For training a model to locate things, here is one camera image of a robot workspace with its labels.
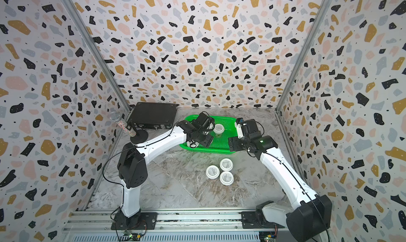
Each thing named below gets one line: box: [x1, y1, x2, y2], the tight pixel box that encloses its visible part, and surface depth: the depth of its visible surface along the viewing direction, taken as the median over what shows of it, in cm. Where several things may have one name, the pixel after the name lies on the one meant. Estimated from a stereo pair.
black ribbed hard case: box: [129, 101, 178, 130], surface depth 119 cm
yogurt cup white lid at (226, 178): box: [219, 171, 235, 186], surface depth 83 cm
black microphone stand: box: [125, 119, 149, 145], surface depth 106 cm
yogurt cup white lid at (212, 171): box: [205, 164, 220, 180], surface depth 85 cm
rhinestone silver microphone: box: [109, 110, 137, 137], surface depth 84 cm
